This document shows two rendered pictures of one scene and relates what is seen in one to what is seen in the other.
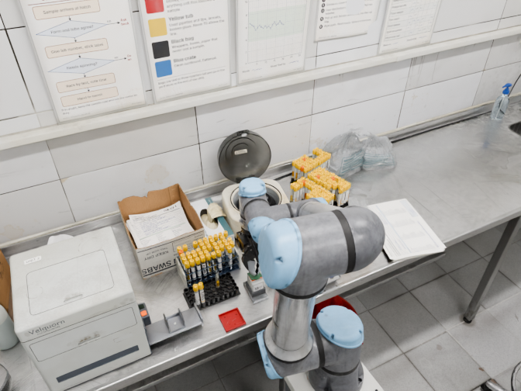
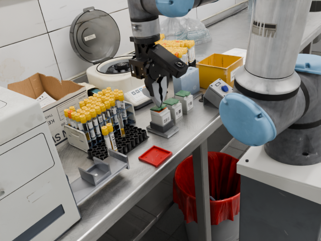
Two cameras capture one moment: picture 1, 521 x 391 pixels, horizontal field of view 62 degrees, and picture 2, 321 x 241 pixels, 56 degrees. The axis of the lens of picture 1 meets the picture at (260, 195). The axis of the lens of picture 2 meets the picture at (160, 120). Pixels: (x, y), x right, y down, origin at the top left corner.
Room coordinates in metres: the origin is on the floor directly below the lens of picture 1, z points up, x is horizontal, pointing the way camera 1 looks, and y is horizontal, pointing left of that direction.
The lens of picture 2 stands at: (0.19, 0.31, 1.38)
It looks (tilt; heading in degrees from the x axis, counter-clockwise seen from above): 30 degrees down; 339
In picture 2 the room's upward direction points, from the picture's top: 8 degrees counter-clockwise
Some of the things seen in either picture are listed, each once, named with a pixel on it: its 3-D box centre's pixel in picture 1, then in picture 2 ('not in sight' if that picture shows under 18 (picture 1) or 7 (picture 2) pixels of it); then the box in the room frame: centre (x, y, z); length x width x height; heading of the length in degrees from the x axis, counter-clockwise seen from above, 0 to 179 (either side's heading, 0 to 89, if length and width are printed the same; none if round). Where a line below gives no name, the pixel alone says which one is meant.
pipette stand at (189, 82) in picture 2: not in sight; (186, 84); (1.11, -0.16, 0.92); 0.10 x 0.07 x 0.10; 111
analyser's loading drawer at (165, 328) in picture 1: (167, 325); (88, 179); (0.78, 0.28, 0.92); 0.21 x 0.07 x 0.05; 116
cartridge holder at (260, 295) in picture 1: (255, 288); (162, 125); (0.94, 0.02, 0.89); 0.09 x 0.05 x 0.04; 24
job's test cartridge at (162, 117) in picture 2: (255, 282); (160, 118); (0.95, 0.02, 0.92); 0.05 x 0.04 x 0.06; 24
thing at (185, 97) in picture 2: not in sight; (184, 102); (1.02, -0.10, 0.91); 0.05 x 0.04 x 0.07; 26
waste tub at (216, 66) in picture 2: not in sight; (219, 72); (1.13, -0.32, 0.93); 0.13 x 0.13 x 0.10; 26
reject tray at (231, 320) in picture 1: (232, 320); (155, 155); (0.83, 0.09, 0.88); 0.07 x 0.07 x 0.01; 26
